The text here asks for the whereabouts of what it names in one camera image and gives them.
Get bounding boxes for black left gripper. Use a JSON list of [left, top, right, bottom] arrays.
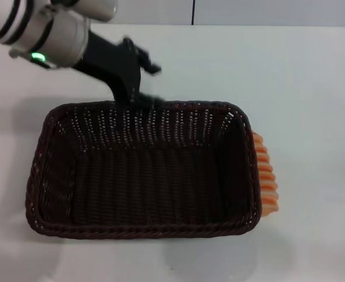
[[72, 29, 168, 114]]

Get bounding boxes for sliced bread loaf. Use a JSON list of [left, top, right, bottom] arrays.
[[249, 130, 280, 219]]

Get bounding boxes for dark brown woven basket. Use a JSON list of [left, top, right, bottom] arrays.
[[25, 100, 263, 240]]

